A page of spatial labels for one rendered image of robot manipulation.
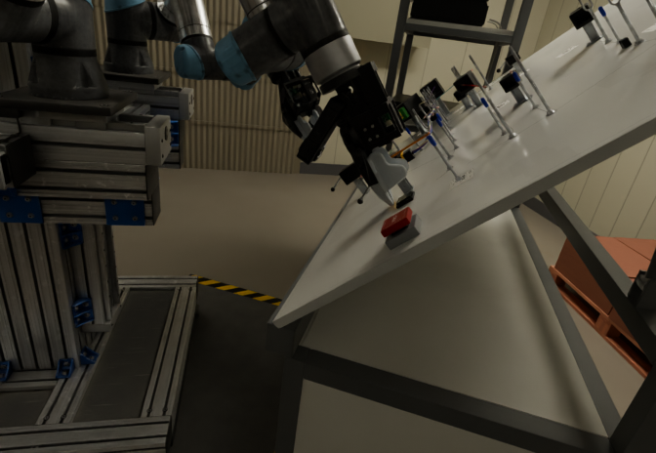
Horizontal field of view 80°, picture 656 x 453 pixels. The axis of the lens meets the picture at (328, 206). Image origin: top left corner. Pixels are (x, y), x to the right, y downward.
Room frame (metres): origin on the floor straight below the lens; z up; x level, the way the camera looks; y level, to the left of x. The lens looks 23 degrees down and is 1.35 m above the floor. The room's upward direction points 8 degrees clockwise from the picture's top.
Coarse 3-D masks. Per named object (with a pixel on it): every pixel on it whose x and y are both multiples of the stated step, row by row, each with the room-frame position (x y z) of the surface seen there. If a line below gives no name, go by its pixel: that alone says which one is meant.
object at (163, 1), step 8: (160, 0) 1.38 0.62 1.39; (168, 0) 1.35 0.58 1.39; (160, 8) 1.36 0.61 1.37; (168, 8) 1.36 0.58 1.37; (160, 16) 1.37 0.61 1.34; (168, 16) 1.36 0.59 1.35; (160, 24) 1.38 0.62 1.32; (168, 24) 1.38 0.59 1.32; (160, 32) 1.38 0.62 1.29; (168, 32) 1.40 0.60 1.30; (176, 32) 1.41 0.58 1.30; (160, 40) 1.42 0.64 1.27; (168, 40) 1.43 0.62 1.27; (176, 40) 1.44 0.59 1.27
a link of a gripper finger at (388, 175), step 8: (376, 152) 0.57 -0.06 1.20; (368, 160) 0.57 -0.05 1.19; (376, 160) 0.57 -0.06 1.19; (384, 160) 0.57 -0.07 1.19; (376, 168) 0.57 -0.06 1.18; (384, 168) 0.57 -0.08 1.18; (392, 168) 0.57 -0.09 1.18; (400, 168) 0.56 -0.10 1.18; (376, 176) 0.57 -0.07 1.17; (384, 176) 0.57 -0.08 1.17; (392, 176) 0.57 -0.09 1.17; (400, 176) 0.56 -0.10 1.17; (376, 184) 0.56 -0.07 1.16; (384, 184) 0.57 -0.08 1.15; (392, 184) 0.57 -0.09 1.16; (376, 192) 0.57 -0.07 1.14; (384, 192) 0.57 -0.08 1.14; (384, 200) 0.58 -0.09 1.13
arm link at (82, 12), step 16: (48, 0) 0.79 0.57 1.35; (64, 0) 0.83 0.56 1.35; (80, 0) 0.86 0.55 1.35; (64, 16) 0.82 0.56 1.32; (80, 16) 0.85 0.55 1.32; (64, 32) 0.82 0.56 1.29; (80, 32) 0.85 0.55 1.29; (64, 48) 0.83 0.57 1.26; (80, 48) 0.85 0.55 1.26; (96, 48) 0.90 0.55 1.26
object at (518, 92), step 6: (510, 72) 0.99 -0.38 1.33; (516, 72) 0.98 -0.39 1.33; (504, 78) 0.96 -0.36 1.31; (510, 78) 0.95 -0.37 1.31; (504, 84) 0.97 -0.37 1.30; (510, 84) 0.97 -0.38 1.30; (516, 84) 0.95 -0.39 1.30; (504, 90) 0.96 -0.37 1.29; (510, 90) 0.96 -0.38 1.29; (516, 90) 0.98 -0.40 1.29; (522, 90) 0.97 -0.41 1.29; (516, 96) 0.98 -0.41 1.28; (522, 96) 0.97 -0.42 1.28; (522, 102) 0.96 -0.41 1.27
